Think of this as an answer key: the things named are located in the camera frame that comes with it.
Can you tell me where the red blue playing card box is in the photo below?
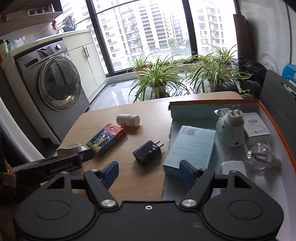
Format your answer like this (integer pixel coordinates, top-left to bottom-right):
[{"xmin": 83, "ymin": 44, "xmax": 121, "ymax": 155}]
[{"xmin": 86, "ymin": 123, "xmax": 125, "ymax": 156}]

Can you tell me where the teal white paper box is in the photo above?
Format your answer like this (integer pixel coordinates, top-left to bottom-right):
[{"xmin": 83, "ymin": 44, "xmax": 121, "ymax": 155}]
[{"xmin": 163, "ymin": 126, "xmax": 216, "ymax": 177}]

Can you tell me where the black power adapter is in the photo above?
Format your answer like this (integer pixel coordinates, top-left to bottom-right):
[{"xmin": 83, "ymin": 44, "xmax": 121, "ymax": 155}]
[{"xmin": 133, "ymin": 140, "xmax": 164, "ymax": 165}]

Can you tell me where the white cup-shaped adapter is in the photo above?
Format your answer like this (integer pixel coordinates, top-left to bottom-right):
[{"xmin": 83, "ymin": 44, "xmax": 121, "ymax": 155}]
[{"xmin": 56, "ymin": 143, "xmax": 82, "ymax": 158}]

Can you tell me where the white square charger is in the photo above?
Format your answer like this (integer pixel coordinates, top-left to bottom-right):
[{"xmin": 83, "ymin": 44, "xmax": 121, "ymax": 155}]
[{"xmin": 221, "ymin": 160, "xmax": 246, "ymax": 176}]

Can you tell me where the white pill bottle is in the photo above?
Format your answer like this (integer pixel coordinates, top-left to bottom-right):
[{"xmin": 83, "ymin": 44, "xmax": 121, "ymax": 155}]
[{"xmin": 116, "ymin": 114, "xmax": 140, "ymax": 127}]

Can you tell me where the white round plug device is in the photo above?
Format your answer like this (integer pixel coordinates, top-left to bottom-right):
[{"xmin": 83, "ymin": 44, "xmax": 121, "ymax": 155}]
[{"xmin": 216, "ymin": 109, "xmax": 244, "ymax": 147}]

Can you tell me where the clear plastic bulb object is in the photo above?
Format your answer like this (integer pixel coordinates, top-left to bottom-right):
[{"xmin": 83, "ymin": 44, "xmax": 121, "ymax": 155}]
[{"xmin": 246, "ymin": 143, "xmax": 281, "ymax": 170}]

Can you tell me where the grey washing machine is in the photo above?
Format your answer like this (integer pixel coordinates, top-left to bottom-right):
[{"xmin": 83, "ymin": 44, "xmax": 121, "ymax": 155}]
[{"xmin": 14, "ymin": 39, "xmax": 89, "ymax": 145}]

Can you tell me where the black dumbbell far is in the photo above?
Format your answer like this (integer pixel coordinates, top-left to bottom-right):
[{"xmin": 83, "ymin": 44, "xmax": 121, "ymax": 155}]
[{"xmin": 218, "ymin": 82, "xmax": 239, "ymax": 92}]

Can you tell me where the black dumbbell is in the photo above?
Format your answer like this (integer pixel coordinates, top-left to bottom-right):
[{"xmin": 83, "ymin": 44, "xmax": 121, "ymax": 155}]
[
  {"xmin": 218, "ymin": 82, "xmax": 239, "ymax": 92},
  {"xmin": 238, "ymin": 80, "xmax": 262, "ymax": 99}
]

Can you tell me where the back left spider plant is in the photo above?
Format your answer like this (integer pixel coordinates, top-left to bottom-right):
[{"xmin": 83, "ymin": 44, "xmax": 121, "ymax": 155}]
[{"xmin": 127, "ymin": 56, "xmax": 151, "ymax": 73}]

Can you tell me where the spider plant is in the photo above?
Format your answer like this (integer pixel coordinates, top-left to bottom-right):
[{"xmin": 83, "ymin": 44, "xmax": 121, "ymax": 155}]
[
  {"xmin": 127, "ymin": 56, "xmax": 151, "ymax": 73},
  {"xmin": 210, "ymin": 44, "xmax": 237, "ymax": 65},
  {"xmin": 129, "ymin": 57, "xmax": 190, "ymax": 102},
  {"xmin": 186, "ymin": 56, "xmax": 252, "ymax": 93}
]

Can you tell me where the black dumbbell near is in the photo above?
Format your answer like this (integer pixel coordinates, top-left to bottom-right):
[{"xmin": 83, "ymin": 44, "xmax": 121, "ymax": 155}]
[{"xmin": 238, "ymin": 80, "xmax": 262, "ymax": 99}]

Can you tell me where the front left spider plant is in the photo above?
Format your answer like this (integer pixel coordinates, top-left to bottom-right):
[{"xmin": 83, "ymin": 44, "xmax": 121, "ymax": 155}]
[{"xmin": 129, "ymin": 57, "xmax": 190, "ymax": 102}]

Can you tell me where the front right spider plant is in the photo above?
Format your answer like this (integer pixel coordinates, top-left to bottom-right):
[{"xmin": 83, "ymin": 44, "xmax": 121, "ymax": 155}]
[{"xmin": 186, "ymin": 56, "xmax": 252, "ymax": 93}]

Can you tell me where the grey folding chair back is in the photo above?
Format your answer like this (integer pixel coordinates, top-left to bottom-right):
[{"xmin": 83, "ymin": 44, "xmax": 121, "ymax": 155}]
[{"xmin": 259, "ymin": 69, "xmax": 296, "ymax": 137}]

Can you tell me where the black bag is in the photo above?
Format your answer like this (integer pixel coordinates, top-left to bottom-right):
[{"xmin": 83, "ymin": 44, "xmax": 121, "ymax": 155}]
[{"xmin": 238, "ymin": 57, "xmax": 267, "ymax": 87}]

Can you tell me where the back right spider plant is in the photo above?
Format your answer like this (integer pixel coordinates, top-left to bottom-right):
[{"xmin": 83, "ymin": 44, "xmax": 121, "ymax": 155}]
[{"xmin": 210, "ymin": 44, "xmax": 237, "ymax": 65}]

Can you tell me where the white fan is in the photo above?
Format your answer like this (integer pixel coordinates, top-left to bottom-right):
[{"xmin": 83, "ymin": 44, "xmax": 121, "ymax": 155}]
[{"xmin": 259, "ymin": 53, "xmax": 279, "ymax": 74}]

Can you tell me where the blue plastic stool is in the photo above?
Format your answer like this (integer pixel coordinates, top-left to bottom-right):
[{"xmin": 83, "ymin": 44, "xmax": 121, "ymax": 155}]
[{"xmin": 281, "ymin": 64, "xmax": 296, "ymax": 87}]

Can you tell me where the rolled brown mat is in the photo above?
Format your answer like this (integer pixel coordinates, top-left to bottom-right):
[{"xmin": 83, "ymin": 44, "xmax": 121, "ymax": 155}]
[{"xmin": 233, "ymin": 14, "xmax": 254, "ymax": 59}]

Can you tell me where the white cabinet with handles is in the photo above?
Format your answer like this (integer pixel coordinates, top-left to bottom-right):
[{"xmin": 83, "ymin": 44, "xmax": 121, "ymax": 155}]
[{"xmin": 62, "ymin": 30, "xmax": 106, "ymax": 102}]

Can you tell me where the wooden wall shelf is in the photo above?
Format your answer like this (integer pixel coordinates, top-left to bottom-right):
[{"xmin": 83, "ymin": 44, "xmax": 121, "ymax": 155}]
[{"xmin": 0, "ymin": 11, "xmax": 63, "ymax": 36}]

